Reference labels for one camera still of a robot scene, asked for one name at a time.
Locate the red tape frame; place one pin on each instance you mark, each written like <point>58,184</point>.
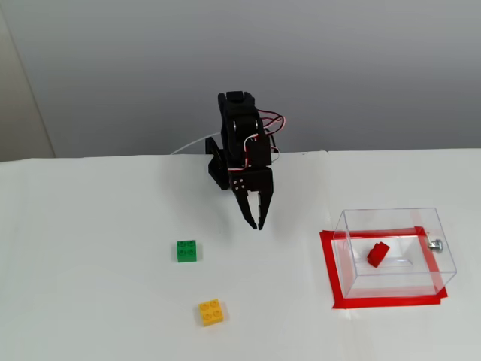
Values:
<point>340,297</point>

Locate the transparent plastic box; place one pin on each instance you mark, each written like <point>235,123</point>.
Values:
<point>398,278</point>

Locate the silver metal box lock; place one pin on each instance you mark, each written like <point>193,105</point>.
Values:
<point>436,245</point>

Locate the green lego brick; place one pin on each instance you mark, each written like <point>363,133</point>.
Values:
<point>188,251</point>

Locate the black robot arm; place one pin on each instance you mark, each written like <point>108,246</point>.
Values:
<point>236,109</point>

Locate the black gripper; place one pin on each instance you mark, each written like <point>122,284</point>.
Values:
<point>252,183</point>

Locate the yellow lego brick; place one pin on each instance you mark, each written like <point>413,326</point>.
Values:
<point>211,312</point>

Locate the red lego brick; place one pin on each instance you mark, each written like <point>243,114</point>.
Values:
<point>377,255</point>

